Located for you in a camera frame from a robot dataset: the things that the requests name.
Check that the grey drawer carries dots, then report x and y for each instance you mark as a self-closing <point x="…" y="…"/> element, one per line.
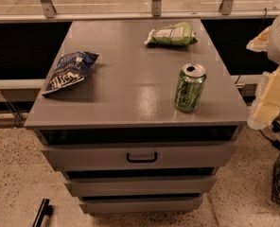
<point x="138" y="186"/>
<point x="169" y="204"/>
<point x="113" y="156"/>

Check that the grey drawer cabinet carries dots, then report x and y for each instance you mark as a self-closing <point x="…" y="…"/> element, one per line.
<point x="130" y="98"/>

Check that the green chip bag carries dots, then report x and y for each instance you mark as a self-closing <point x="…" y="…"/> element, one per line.
<point x="178" y="34"/>

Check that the green soda can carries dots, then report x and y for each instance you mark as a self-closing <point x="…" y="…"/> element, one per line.
<point x="189" y="87"/>

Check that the metal window rail frame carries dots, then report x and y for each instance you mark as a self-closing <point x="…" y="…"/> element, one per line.
<point x="70" y="10"/>

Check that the blue Kettle chip bag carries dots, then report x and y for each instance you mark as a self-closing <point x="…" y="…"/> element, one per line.
<point x="71" y="68"/>

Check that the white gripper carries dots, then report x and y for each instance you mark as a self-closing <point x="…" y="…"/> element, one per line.
<point x="267" y="98"/>

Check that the black drawer handle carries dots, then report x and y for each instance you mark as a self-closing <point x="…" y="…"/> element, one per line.
<point x="142" y="159"/>

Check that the middle grey drawer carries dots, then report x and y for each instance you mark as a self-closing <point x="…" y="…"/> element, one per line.
<point x="138" y="186"/>

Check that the top grey drawer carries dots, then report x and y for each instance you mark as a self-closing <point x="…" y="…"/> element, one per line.
<point x="113" y="156"/>

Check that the black bar on floor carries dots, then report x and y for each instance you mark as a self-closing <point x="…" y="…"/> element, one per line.
<point x="45" y="209"/>

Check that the bottom grey drawer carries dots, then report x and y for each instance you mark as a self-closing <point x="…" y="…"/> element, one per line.
<point x="169" y="204"/>

